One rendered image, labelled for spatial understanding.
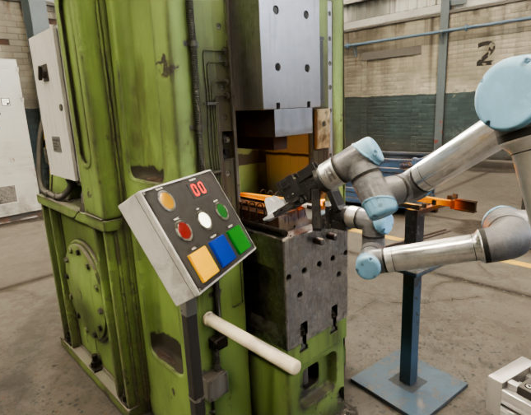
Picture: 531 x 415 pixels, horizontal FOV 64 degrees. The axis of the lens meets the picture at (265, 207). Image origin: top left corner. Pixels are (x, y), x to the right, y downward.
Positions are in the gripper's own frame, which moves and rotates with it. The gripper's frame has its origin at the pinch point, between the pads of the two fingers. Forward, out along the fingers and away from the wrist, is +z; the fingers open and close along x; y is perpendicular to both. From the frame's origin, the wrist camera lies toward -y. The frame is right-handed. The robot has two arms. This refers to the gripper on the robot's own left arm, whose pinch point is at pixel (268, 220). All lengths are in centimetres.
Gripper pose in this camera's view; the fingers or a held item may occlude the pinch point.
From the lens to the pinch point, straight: 117.9
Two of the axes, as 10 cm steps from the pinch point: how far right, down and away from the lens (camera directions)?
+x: -4.4, 1.5, -8.9
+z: -7.6, 4.6, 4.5
